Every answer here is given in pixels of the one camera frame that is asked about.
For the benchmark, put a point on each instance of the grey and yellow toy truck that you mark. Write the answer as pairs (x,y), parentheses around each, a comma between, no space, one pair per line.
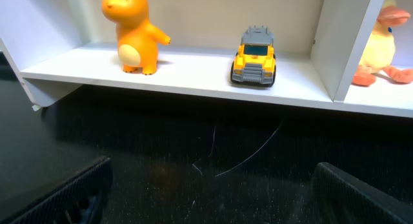
(254,61)

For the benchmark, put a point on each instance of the yellow plush duck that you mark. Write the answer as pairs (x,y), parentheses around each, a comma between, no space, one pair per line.
(377,49)

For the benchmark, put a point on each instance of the white shelf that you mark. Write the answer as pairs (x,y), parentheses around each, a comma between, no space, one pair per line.
(200,75)

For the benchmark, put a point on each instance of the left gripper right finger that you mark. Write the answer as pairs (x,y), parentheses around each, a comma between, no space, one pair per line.
(355,201)

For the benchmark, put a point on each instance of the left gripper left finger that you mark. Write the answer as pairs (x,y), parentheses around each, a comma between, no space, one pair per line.
(55,201)

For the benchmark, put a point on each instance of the orange rubber toy figure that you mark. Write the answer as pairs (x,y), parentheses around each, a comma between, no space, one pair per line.
(135,33)

